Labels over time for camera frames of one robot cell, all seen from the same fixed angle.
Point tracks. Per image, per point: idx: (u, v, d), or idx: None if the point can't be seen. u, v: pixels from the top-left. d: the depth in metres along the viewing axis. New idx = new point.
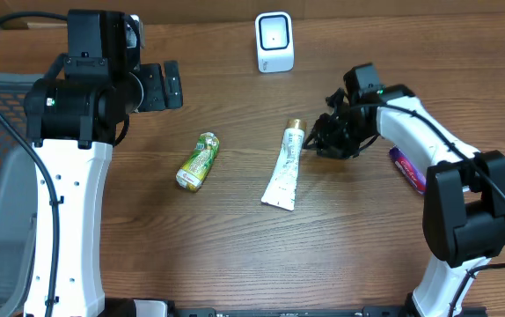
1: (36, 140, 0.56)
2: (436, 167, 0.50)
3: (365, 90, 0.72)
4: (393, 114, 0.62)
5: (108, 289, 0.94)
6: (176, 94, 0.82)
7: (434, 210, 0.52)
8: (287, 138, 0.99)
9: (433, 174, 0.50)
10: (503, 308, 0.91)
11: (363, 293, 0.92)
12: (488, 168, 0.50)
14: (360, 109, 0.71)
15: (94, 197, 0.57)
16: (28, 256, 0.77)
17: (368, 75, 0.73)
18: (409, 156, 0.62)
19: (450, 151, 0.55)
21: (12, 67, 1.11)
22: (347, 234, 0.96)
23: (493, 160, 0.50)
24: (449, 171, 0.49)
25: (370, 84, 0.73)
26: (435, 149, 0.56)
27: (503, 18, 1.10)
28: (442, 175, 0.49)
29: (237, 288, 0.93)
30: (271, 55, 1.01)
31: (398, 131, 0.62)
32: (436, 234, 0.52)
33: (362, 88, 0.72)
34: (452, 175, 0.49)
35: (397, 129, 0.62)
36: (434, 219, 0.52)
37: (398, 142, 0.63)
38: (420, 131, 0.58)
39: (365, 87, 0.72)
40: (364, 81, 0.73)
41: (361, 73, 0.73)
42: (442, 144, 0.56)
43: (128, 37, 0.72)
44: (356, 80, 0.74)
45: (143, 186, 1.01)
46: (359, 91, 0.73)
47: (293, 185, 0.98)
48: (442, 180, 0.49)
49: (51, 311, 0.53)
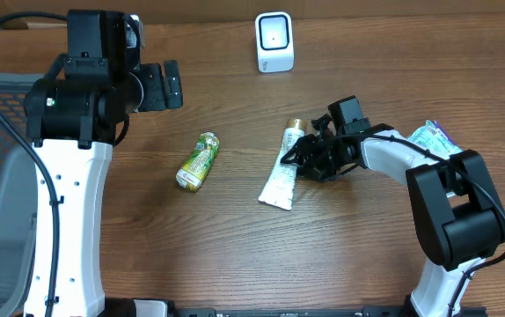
1: (36, 140, 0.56)
2: (414, 169, 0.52)
3: (351, 125, 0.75)
4: (375, 143, 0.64)
5: (108, 289, 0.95)
6: (176, 94, 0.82)
7: (420, 212, 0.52)
8: (286, 137, 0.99)
9: (412, 174, 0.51)
10: (503, 307, 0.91)
11: (363, 293, 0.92)
12: (465, 166, 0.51)
14: (347, 150, 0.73)
15: (93, 197, 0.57)
16: (29, 256, 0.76)
17: (352, 109, 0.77)
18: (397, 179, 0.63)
19: (428, 158, 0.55)
21: (12, 66, 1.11)
22: (346, 233, 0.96)
23: (470, 158, 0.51)
24: (426, 171, 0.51)
25: (354, 119, 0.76)
26: (413, 159, 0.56)
27: (503, 18, 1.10)
28: (420, 176, 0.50)
29: (236, 288, 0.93)
30: (271, 54, 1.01)
31: (382, 158, 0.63)
32: (429, 237, 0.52)
33: (347, 124, 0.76)
34: (429, 174, 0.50)
35: (380, 157, 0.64)
36: (423, 221, 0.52)
37: (385, 169, 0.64)
38: (397, 151, 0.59)
39: (351, 123, 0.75)
40: (347, 115, 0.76)
41: (345, 107, 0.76)
42: (419, 154, 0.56)
43: (129, 37, 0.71)
44: (341, 116, 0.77)
45: (143, 186, 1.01)
46: (345, 126, 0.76)
47: (290, 185, 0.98)
48: (420, 180, 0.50)
49: (51, 311, 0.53)
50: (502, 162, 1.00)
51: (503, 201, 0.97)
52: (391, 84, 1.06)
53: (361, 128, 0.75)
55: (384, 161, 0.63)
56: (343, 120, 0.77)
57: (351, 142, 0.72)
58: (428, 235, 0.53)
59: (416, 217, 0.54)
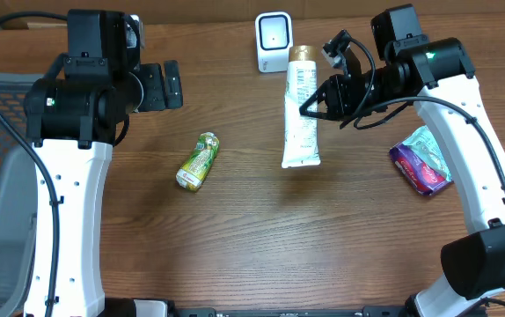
1: (35, 140, 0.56)
2: (486, 235, 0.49)
3: (403, 44, 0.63)
4: (445, 112, 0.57)
5: (108, 289, 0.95)
6: (176, 94, 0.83)
7: (467, 263, 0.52)
8: (296, 76, 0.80)
9: (481, 241, 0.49)
10: (503, 307, 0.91)
11: (363, 293, 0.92)
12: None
14: (398, 70, 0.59)
15: (94, 197, 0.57)
16: (29, 255, 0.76)
17: (406, 21, 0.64)
18: (443, 153, 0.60)
19: None
21: (11, 66, 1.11)
22: (347, 234, 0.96)
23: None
24: (499, 245, 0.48)
25: (407, 35, 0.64)
26: (489, 189, 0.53)
27: (503, 18, 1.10)
28: (491, 245, 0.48)
29: (237, 289, 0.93)
30: (271, 55, 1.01)
31: (442, 129, 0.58)
32: (460, 277, 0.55)
33: (398, 42, 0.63)
34: (501, 243, 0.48)
35: (440, 127, 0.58)
36: (464, 267, 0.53)
37: (438, 137, 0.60)
38: (474, 156, 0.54)
39: (402, 40, 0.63)
40: (400, 31, 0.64)
41: (398, 19, 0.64)
42: (499, 187, 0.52)
43: (129, 37, 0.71)
44: (394, 32, 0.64)
45: (143, 186, 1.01)
46: (395, 43, 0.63)
47: (311, 134, 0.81)
48: (490, 254, 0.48)
49: (51, 311, 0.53)
50: None
51: None
52: None
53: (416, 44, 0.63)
55: (444, 135, 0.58)
56: (394, 36, 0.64)
57: (406, 59, 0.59)
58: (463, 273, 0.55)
59: (456, 251, 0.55)
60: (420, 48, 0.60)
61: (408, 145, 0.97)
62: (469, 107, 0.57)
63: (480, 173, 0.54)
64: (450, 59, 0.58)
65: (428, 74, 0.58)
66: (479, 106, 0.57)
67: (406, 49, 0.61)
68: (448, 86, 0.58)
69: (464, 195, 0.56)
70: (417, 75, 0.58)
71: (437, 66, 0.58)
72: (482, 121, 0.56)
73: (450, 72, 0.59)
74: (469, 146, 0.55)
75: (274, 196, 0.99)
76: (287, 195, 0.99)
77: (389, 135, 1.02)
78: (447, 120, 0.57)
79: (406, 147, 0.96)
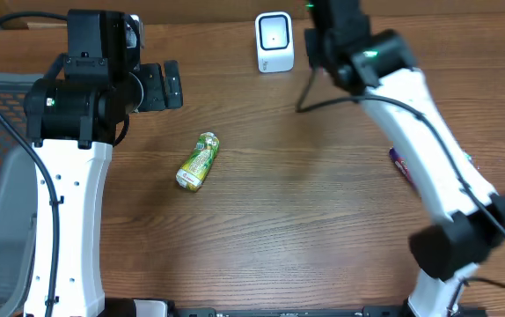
1: (36, 140, 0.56)
2: (448, 226, 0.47)
3: (343, 25, 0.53)
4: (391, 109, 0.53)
5: (108, 289, 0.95)
6: (176, 94, 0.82)
7: (436, 254, 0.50)
8: None
9: (445, 234, 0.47)
10: (502, 307, 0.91)
11: (363, 292, 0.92)
12: (501, 215, 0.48)
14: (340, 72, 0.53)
15: (94, 197, 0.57)
16: (29, 255, 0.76)
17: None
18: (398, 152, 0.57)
19: (464, 191, 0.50)
21: (11, 67, 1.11)
22: (347, 233, 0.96)
23: (502, 202, 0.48)
24: (460, 229, 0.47)
25: (349, 20, 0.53)
26: (446, 184, 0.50)
27: (503, 18, 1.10)
28: (455, 235, 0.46)
29: (236, 288, 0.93)
30: (270, 55, 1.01)
31: (393, 128, 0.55)
32: (431, 269, 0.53)
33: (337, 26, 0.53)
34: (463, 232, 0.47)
35: (390, 125, 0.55)
36: (434, 258, 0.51)
37: (391, 137, 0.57)
38: (427, 152, 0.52)
39: (342, 25, 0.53)
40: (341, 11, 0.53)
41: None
42: (457, 180, 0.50)
43: (128, 37, 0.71)
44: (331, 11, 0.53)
45: (143, 186, 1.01)
46: (333, 27, 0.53)
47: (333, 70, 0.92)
48: (457, 244, 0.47)
49: (51, 311, 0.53)
50: (502, 161, 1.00)
51: None
52: None
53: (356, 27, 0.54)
55: (396, 132, 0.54)
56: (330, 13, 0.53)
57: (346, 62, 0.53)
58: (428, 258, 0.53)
59: (423, 247, 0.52)
60: (358, 41, 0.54)
61: None
62: (416, 102, 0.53)
63: (435, 170, 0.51)
64: (390, 55, 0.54)
65: (371, 77, 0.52)
66: (427, 99, 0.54)
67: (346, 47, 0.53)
68: (392, 83, 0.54)
69: (424, 194, 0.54)
70: (359, 76, 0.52)
71: (379, 63, 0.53)
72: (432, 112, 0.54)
73: (391, 68, 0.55)
74: (422, 143, 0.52)
75: (274, 196, 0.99)
76: (285, 196, 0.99)
77: None
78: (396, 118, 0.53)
79: None
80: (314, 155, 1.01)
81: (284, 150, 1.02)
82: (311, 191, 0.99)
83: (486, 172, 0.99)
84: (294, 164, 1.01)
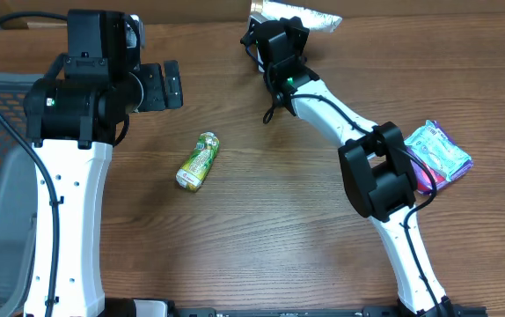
1: (35, 140, 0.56)
2: (343, 148, 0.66)
3: (279, 62, 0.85)
4: (303, 100, 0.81)
5: (108, 289, 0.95)
6: (176, 94, 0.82)
7: (347, 180, 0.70)
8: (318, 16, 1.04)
9: (342, 154, 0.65)
10: (503, 307, 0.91)
11: (363, 293, 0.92)
12: (384, 137, 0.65)
14: (276, 98, 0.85)
15: (94, 197, 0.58)
16: (29, 255, 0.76)
17: (282, 48, 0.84)
18: (321, 130, 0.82)
19: (354, 129, 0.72)
21: (11, 66, 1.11)
22: (347, 233, 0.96)
23: (387, 130, 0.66)
24: (354, 149, 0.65)
25: (284, 57, 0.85)
26: (341, 128, 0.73)
27: (502, 18, 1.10)
28: (347, 153, 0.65)
29: (237, 288, 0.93)
30: None
31: (312, 114, 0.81)
32: (358, 198, 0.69)
33: (275, 62, 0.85)
34: (357, 153, 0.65)
35: (310, 112, 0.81)
36: (350, 184, 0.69)
37: (313, 121, 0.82)
38: (328, 115, 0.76)
39: (280, 64, 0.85)
40: (279, 55, 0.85)
41: (275, 46, 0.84)
42: (347, 125, 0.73)
43: (128, 37, 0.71)
44: (274, 55, 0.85)
45: (143, 186, 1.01)
46: (274, 64, 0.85)
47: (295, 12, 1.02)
48: (350, 158, 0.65)
49: (51, 311, 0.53)
50: (502, 161, 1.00)
51: (503, 201, 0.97)
52: (391, 84, 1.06)
53: (288, 64, 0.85)
55: (312, 115, 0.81)
56: (273, 57, 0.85)
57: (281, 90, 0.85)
58: (354, 187, 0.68)
59: (345, 183, 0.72)
60: (286, 73, 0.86)
61: (408, 145, 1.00)
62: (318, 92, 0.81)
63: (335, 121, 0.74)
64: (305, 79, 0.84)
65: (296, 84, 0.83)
66: (325, 91, 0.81)
67: (281, 77, 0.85)
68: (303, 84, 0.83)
69: (338, 146, 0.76)
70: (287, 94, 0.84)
71: (298, 84, 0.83)
72: (327, 92, 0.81)
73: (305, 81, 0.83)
74: (325, 113, 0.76)
75: (274, 196, 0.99)
76: (285, 196, 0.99)
77: None
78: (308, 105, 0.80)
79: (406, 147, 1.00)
80: (314, 155, 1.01)
81: (284, 150, 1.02)
82: (311, 191, 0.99)
83: (486, 172, 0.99)
84: (293, 164, 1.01)
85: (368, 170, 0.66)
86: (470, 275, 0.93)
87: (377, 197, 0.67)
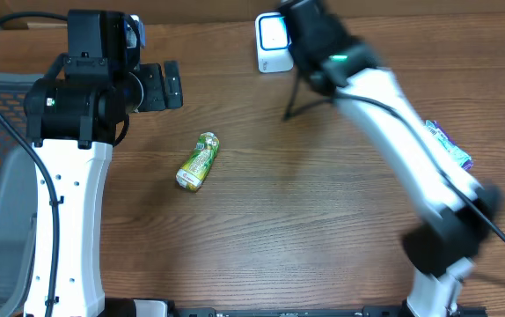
1: (36, 140, 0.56)
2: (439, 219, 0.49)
3: (312, 39, 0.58)
4: (358, 101, 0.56)
5: (108, 289, 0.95)
6: (176, 94, 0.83)
7: (429, 249, 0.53)
8: None
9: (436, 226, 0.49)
10: (503, 307, 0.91)
11: (363, 293, 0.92)
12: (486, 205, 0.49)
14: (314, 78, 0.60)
15: (94, 197, 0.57)
16: (28, 255, 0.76)
17: (311, 17, 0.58)
18: (381, 151, 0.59)
19: (448, 186, 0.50)
21: (11, 67, 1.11)
22: (347, 233, 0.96)
23: (490, 196, 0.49)
24: (452, 221, 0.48)
25: (318, 28, 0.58)
26: (430, 176, 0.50)
27: (502, 18, 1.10)
28: (442, 227, 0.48)
29: (236, 288, 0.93)
30: (270, 55, 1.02)
31: (374, 129, 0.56)
32: (435, 269, 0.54)
33: (306, 35, 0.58)
34: (451, 227, 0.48)
35: (368, 122, 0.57)
36: (432, 254, 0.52)
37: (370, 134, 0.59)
38: (407, 147, 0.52)
39: (312, 36, 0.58)
40: (309, 23, 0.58)
41: (302, 13, 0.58)
42: (438, 175, 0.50)
43: (129, 37, 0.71)
44: (300, 26, 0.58)
45: (143, 187, 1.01)
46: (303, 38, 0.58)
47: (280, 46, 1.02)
48: (447, 236, 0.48)
49: (51, 311, 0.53)
50: (502, 162, 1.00)
51: None
52: None
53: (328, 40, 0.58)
55: (373, 130, 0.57)
56: (301, 29, 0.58)
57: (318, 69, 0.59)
58: (435, 259, 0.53)
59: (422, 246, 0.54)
60: (329, 52, 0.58)
61: None
62: (391, 99, 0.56)
63: (416, 162, 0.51)
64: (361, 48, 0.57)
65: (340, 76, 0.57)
66: (395, 93, 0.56)
67: (318, 56, 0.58)
68: (362, 83, 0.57)
69: (411, 193, 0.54)
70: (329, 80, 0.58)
71: (347, 68, 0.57)
72: (395, 96, 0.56)
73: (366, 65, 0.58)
74: (405, 143, 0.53)
75: (274, 196, 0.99)
76: (285, 196, 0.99)
77: None
78: (370, 115, 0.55)
79: None
80: (314, 156, 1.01)
81: (284, 150, 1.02)
82: (311, 190, 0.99)
83: (486, 172, 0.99)
84: (293, 164, 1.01)
85: (464, 247, 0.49)
86: (470, 275, 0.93)
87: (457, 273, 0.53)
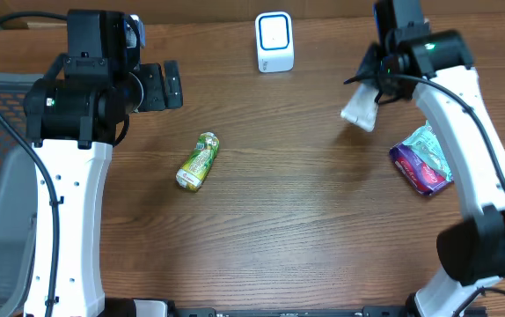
1: (35, 140, 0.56)
2: (479, 216, 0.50)
3: (405, 31, 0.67)
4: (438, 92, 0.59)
5: (108, 289, 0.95)
6: (176, 94, 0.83)
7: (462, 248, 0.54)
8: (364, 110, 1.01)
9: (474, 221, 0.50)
10: (502, 307, 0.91)
11: (363, 293, 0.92)
12: None
14: (398, 62, 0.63)
15: (94, 197, 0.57)
16: (29, 255, 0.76)
17: (406, 16, 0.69)
18: (442, 143, 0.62)
19: (501, 188, 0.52)
21: (11, 66, 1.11)
22: (347, 234, 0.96)
23: None
24: (492, 219, 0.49)
25: (411, 24, 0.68)
26: (483, 175, 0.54)
27: (502, 18, 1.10)
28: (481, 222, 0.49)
29: (237, 288, 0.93)
30: (270, 55, 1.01)
31: (443, 123, 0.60)
32: (462, 265, 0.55)
33: (401, 29, 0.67)
34: (491, 224, 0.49)
35: (439, 114, 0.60)
36: (462, 253, 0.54)
37: (435, 126, 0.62)
38: (472, 143, 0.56)
39: (405, 28, 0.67)
40: (402, 18, 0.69)
41: (399, 6, 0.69)
42: (494, 178, 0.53)
43: (129, 38, 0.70)
44: (395, 20, 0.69)
45: (143, 187, 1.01)
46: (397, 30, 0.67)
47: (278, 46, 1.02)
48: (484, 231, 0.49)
49: (51, 311, 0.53)
50: None
51: None
52: None
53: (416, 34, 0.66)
55: (440, 120, 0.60)
56: (396, 24, 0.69)
57: (406, 51, 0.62)
58: (464, 259, 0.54)
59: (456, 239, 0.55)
60: (421, 40, 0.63)
61: (408, 145, 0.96)
62: (467, 98, 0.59)
63: (476, 159, 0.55)
64: (452, 47, 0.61)
65: (428, 65, 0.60)
66: (477, 96, 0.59)
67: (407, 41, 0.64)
68: (447, 77, 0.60)
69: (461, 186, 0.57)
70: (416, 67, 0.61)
71: (435, 55, 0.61)
72: (477, 99, 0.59)
73: (450, 63, 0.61)
74: (469, 138, 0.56)
75: (274, 196, 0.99)
76: (285, 196, 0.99)
77: (389, 135, 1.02)
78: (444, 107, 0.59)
79: (406, 147, 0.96)
80: (315, 156, 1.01)
81: (284, 150, 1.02)
82: (311, 190, 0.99)
83: None
84: (293, 164, 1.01)
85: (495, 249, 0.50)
86: None
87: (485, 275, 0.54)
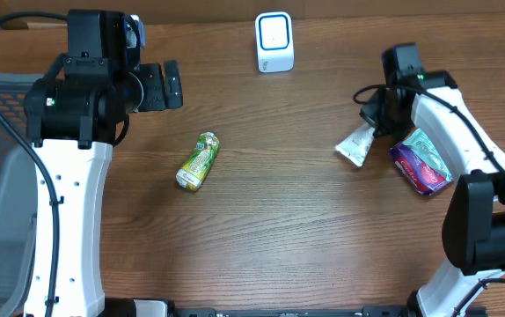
1: (35, 140, 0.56)
2: (467, 177, 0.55)
3: (405, 71, 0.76)
4: (428, 101, 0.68)
5: (108, 289, 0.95)
6: (176, 94, 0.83)
7: (458, 222, 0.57)
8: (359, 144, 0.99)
9: (464, 181, 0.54)
10: (502, 307, 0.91)
11: (363, 293, 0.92)
12: None
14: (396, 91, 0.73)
15: (94, 197, 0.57)
16: (29, 256, 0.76)
17: (408, 59, 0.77)
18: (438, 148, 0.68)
19: (487, 160, 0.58)
21: (11, 66, 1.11)
22: (347, 233, 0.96)
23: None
24: (482, 180, 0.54)
25: (410, 66, 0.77)
26: (472, 155, 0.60)
27: (502, 18, 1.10)
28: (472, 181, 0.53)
29: (236, 288, 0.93)
30: (270, 55, 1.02)
31: (434, 122, 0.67)
32: (458, 241, 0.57)
33: (401, 70, 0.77)
34: (481, 185, 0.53)
35: (432, 121, 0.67)
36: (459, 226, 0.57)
37: (431, 133, 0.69)
38: (458, 132, 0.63)
39: (405, 69, 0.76)
40: (404, 61, 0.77)
41: (401, 55, 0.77)
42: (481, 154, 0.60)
43: (128, 37, 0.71)
44: (396, 64, 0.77)
45: (143, 187, 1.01)
46: (398, 71, 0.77)
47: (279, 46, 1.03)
48: (472, 189, 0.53)
49: (51, 311, 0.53)
50: None
51: None
52: None
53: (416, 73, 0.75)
55: (433, 125, 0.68)
56: (397, 66, 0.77)
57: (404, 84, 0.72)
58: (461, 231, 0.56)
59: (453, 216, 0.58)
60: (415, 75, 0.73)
61: (408, 145, 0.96)
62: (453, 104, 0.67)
63: (464, 142, 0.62)
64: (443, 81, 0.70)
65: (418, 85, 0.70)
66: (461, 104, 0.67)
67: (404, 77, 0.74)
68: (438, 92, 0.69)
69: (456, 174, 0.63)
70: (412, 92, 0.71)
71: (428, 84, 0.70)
72: (462, 107, 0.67)
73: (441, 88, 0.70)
74: (457, 129, 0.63)
75: (274, 196, 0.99)
76: (285, 195, 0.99)
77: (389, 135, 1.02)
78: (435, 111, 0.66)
79: (406, 148, 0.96)
80: (315, 156, 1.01)
81: (285, 150, 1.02)
82: (311, 190, 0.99)
83: None
84: (293, 164, 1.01)
85: (486, 213, 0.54)
86: None
87: (486, 250, 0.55)
